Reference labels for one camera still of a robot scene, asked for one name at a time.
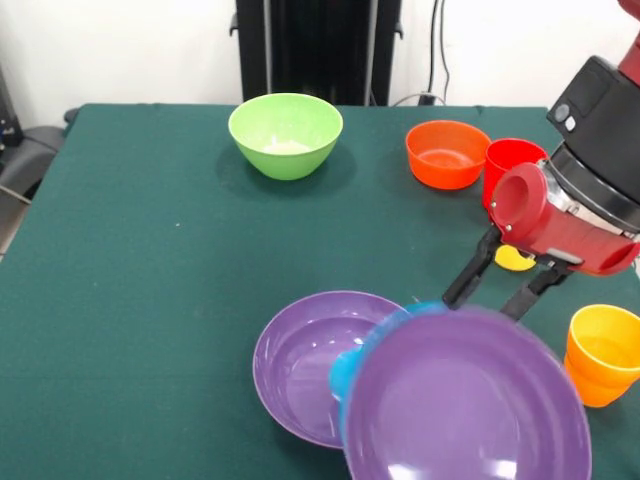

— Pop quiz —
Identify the dark green tablecloth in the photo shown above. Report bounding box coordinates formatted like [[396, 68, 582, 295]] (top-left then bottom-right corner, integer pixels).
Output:
[[0, 103, 640, 480]]

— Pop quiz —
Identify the deep purple plastic bowl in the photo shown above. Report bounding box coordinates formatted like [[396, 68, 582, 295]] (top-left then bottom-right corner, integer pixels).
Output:
[[347, 307, 594, 480]]

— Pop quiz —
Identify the grey pedestal foot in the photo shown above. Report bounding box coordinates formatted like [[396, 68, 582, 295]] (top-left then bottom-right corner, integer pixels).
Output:
[[0, 125, 66, 201]]

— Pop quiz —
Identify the green plastic bowl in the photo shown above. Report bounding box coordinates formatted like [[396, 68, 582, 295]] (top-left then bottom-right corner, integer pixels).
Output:
[[228, 93, 344, 181]]

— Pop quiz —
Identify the orange-red plastic bowl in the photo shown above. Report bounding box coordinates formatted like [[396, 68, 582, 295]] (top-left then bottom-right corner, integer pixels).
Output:
[[405, 119, 493, 191]]

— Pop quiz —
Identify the yellow plastic cup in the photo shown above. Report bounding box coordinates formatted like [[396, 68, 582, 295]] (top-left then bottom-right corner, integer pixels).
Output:
[[494, 245, 537, 273]]

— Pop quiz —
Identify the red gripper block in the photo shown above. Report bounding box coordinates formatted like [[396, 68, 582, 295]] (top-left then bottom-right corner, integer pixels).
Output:
[[442, 162, 640, 322]]

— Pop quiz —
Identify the blue plastic cup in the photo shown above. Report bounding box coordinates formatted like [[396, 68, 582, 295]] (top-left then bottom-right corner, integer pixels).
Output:
[[327, 347, 369, 401]]

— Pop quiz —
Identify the black wall cable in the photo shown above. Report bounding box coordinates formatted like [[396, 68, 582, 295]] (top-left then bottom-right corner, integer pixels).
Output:
[[428, 0, 454, 106]]

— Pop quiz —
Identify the blue plastic bowl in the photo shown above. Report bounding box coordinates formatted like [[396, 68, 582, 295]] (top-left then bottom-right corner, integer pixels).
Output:
[[338, 298, 451, 451]]

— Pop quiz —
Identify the shallow purple plastic bowl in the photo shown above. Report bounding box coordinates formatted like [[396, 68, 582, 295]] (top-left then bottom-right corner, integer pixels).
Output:
[[252, 290, 412, 449]]

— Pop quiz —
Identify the red plastic cup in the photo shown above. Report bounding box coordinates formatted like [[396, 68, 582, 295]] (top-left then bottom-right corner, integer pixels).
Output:
[[482, 138, 549, 211]]

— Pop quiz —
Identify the orange plastic cup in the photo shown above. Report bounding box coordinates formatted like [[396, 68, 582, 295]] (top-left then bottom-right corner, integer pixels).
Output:
[[563, 303, 640, 409]]

